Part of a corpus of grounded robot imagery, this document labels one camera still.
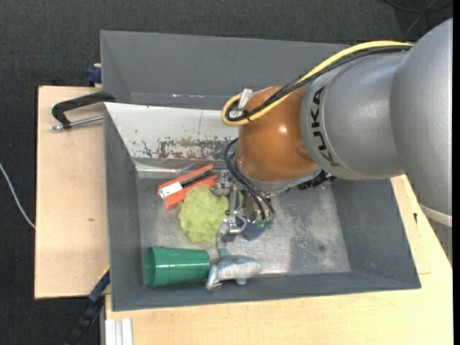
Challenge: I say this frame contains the green plastic cup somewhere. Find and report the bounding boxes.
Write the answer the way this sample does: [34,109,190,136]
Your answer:
[144,246,211,288]

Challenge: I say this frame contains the orange and black stapler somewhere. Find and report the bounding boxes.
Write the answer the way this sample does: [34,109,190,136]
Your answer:
[157,163,218,211]

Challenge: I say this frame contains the grey metal bin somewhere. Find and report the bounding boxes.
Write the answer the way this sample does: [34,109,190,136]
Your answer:
[99,29,422,312]

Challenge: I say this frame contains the pale wood board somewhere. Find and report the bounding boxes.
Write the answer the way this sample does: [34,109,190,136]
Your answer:
[34,86,111,300]

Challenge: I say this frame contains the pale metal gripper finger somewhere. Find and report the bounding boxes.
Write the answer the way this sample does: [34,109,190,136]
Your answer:
[216,216,241,244]

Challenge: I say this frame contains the grey toy shark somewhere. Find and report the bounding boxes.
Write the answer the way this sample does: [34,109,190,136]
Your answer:
[205,247,262,291]

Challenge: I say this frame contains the yellow-green mesh sponge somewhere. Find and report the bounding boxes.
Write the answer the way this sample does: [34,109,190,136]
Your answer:
[176,185,231,245]

